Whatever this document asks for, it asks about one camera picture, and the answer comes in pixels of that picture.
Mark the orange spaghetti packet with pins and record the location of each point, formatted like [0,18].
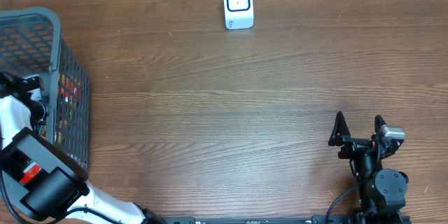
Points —
[67,117]

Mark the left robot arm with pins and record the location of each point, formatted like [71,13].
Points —
[39,181]

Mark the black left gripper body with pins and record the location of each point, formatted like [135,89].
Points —
[18,86]

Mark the small orange snack packet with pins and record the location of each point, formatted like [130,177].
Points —
[30,172]

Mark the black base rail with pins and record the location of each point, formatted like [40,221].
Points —
[315,219]

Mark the white barcode scanner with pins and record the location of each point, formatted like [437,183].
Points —
[239,14]

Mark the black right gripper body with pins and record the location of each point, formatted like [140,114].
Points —
[353,146]

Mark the grey plastic mesh basket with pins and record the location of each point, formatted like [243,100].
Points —
[32,43]

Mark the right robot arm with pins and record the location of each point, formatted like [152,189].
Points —
[381,191]

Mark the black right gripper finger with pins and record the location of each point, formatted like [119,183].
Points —
[340,132]
[379,126]

